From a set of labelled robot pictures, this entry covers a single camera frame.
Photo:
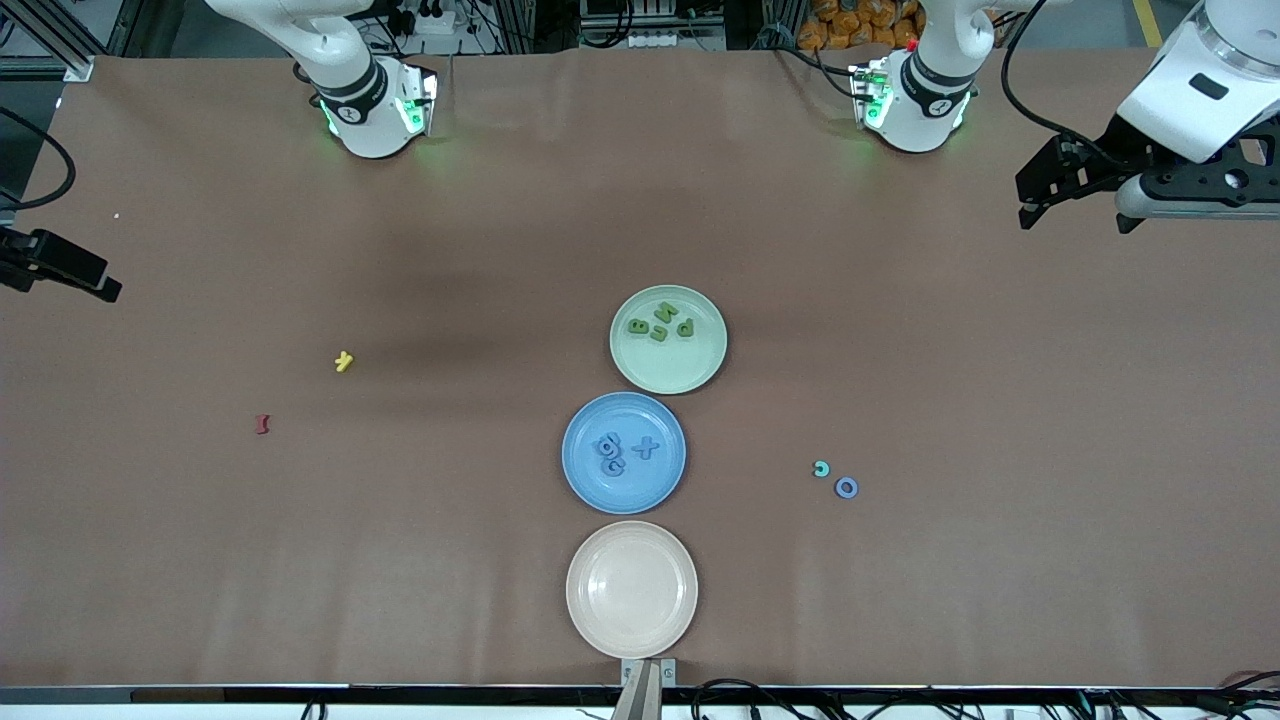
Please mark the beige plate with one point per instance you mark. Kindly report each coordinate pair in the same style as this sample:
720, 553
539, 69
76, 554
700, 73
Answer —
632, 590

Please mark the green letter N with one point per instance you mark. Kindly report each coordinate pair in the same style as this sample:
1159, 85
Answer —
666, 311

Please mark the blue plate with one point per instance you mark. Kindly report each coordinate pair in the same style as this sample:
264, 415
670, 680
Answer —
650, 485

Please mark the blue plus sign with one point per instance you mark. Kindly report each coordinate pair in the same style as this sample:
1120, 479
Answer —
648, 448

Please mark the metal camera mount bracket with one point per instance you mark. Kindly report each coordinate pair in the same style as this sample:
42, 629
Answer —
648, 685

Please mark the table edge rail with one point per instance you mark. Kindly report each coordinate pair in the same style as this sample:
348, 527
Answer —
300, 694

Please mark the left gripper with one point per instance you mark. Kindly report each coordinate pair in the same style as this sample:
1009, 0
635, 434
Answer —
1118, 146

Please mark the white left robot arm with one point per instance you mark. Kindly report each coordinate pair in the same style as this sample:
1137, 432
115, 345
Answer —
930, 90

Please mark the purple letter O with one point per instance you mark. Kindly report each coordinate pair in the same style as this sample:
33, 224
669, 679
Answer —
838, 487

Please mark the blue number six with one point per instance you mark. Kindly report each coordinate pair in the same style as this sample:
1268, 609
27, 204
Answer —
612, 447

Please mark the green letter P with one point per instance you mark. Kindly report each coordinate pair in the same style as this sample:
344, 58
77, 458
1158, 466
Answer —
685, 327

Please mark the blue letter G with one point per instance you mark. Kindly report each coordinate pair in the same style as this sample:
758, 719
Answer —
615, 469

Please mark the aluminium frame profile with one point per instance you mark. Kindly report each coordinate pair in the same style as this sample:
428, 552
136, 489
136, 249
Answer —
60, 40

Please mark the white electronics box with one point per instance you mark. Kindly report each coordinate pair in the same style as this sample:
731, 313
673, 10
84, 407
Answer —
650, 20

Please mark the brown table cover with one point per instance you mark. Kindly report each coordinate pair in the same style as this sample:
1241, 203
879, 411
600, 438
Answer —
400, 560

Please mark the white power strip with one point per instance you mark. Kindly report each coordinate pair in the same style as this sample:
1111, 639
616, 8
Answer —
430, 18

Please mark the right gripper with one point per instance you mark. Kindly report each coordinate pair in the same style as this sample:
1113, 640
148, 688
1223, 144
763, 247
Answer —
52, 259

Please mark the green plate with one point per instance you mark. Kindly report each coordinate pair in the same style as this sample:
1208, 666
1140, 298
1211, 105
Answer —
670, 365

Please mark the yellow letter K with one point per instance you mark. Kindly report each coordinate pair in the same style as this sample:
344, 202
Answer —
343, 361

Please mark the bag of oranges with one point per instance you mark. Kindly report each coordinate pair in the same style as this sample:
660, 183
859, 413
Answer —
860, 20

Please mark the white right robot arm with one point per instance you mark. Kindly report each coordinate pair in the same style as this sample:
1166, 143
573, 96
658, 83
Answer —
340, 60

